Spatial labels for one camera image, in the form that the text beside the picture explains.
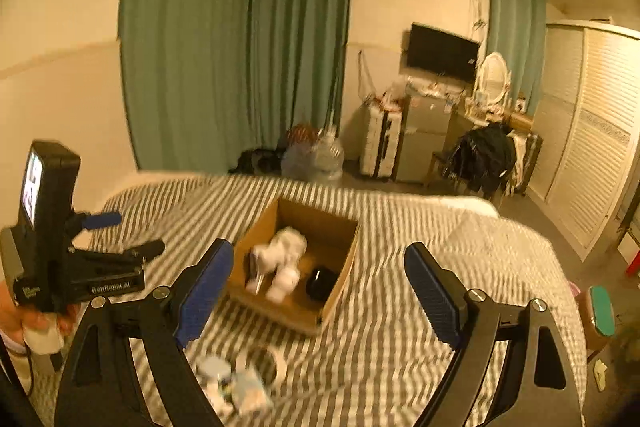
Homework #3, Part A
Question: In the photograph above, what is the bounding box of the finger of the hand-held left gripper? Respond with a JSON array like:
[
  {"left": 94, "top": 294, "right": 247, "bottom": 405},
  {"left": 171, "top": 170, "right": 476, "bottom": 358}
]
[
  {"left": 74, "top": 212, "right": 123, "bottom": 233},
  {"left": 69, "top": 239, "right": 166, "bottom": 266}
]

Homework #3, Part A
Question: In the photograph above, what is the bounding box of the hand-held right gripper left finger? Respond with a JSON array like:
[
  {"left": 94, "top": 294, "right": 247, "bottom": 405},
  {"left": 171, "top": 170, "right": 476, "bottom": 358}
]
[{"left": 54, "top": 238, "right": 236, "bottom": 427}]

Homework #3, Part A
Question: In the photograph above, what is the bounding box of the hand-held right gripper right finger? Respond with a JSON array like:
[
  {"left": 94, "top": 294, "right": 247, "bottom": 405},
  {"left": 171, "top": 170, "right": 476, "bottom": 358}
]
[{"left": 403, "top": 242, "right": 587, "bottom": 427}]

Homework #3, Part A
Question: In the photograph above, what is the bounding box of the brown cardboard box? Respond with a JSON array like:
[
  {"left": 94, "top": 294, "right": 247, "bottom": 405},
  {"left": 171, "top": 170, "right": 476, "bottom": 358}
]
[{"left": 226, "top": 197, "right": 361, "bottom": 338}]

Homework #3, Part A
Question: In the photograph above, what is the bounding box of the person's left hand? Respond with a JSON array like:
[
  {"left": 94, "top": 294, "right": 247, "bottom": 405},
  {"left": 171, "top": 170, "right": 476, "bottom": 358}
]
[{"left": 0, "top": 279, "right": 77, "bottom": 358}]

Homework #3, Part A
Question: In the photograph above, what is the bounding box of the white round lid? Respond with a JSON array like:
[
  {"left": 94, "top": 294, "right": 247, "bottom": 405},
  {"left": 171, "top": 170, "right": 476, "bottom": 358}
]
[{"left": 196, "top": 353, "right": 234, "bottom": 383}]

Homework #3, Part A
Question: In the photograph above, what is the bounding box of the grey striped bed blanket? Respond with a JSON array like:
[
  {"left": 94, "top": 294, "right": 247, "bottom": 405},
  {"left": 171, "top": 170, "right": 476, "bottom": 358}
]
[{"left": 30, "top": 173, "right": 589, "bottom": 427}]

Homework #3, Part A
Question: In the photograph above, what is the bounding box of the white crumpled cloth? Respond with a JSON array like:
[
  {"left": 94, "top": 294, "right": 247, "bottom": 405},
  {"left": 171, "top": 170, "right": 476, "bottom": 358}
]
[{"left": 250, "top": 227, "right": 309, "bottom": 304}]

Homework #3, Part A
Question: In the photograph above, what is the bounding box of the white tape roll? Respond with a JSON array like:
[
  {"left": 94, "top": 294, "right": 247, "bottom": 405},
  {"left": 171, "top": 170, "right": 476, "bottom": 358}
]
[{"left": 235, "top": 347, "right": 289, "bottom": 391}]

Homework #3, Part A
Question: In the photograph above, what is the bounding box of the black round jar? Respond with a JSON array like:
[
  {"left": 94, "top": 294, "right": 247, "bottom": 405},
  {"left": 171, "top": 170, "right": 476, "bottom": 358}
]
[{"left": 305, "top": 267, "right": 340, "bottom": 304}]

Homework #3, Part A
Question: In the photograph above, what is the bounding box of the wooden chair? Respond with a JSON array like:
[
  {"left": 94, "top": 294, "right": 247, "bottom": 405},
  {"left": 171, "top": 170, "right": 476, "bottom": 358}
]
[{"left": 425, "top": 151, "right": 502, "bottom": 200}]

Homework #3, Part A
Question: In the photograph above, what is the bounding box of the black bag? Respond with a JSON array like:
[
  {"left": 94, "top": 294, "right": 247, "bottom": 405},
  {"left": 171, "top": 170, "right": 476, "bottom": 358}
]
[{"left": 229, "top": 149, "right": 286, "bottom": 174}]

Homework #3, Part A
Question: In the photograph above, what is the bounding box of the black jacket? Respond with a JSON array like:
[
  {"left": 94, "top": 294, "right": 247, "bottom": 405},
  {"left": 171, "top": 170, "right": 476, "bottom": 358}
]
[{"left": 446, "top": 124, "right": 519, "bottom": 198}]

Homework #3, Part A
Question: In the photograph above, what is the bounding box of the clear plastic bag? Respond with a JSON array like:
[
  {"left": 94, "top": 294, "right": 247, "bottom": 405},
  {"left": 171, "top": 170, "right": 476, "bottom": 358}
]
[{"left": 280, "top": 142, "right": 316, "bottom": 180}]

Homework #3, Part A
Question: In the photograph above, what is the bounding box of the small grey fridge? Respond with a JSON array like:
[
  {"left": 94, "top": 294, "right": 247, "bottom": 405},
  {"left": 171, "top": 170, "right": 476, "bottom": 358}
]
[{"left": 397, "top": 94, "right": 459, "bottom": 186}]

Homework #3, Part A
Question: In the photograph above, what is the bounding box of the white ribbed suitcase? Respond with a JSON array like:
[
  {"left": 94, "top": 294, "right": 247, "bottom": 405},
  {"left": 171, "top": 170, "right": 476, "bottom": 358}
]
[{"left": 359, "top": 103, "right": 404, "bottom": 181}]

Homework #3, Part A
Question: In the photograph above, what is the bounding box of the green-topped stool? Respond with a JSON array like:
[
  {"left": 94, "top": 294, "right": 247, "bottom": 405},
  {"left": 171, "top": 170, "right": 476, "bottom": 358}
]
[{"left": 581, "top": 285, "right": 619, "bottom": 361}]

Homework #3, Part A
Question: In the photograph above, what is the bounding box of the clear water jug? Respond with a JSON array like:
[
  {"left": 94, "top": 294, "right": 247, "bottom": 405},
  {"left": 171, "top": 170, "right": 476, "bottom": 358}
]
[{"left": 312, "top": 128, "right": 345, "bottom": 182}]

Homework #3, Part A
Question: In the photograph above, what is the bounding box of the wide green curtain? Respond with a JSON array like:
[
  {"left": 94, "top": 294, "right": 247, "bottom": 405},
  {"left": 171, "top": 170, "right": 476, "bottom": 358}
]
[{"left": 119, "top": 0, "right": 257, "bottom": 174}]

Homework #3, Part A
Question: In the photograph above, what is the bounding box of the reddish woven basket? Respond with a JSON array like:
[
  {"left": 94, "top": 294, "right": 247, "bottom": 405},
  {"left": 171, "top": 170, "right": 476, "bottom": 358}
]
[{"left": 285, "top": 123, "right": 319, "bottom": 148}]

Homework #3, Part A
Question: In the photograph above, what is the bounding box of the wooden dressing table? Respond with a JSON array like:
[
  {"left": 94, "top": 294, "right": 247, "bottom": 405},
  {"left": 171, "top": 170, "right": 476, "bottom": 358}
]
[{"left": 450, "top": 98, "right": 535, "bottom": 134}]

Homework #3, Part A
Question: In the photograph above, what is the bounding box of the white louvred wardrobe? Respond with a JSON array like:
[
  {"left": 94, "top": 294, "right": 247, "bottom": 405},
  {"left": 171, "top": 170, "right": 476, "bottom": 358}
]
[{"left": 527, "top": 20, "right": 640, "bottom": 259}]

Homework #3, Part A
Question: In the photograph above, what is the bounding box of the white oval mirror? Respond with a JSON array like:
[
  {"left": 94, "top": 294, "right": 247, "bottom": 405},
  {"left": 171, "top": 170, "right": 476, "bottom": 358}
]
[{"left": 474, "top": 52, "right": 511, "bottom": 106}]

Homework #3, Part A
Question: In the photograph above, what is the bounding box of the green corner curtain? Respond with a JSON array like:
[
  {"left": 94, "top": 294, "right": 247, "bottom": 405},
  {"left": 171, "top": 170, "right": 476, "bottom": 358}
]
[{"left": 247, "top": 0, "right": 354, "bottom": 164}]

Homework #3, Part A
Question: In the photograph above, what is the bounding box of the narrow green curtain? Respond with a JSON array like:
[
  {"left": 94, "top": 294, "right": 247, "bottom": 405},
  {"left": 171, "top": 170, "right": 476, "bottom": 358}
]
[{"left": 487, "top": 0, "right": 547, "bottom": 118}]

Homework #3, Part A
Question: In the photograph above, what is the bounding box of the black wall television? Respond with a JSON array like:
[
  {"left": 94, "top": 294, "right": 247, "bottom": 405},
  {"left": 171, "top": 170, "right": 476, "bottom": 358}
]
[{"left": 405, "top": 23, "right": 481, "bottom": 84}]

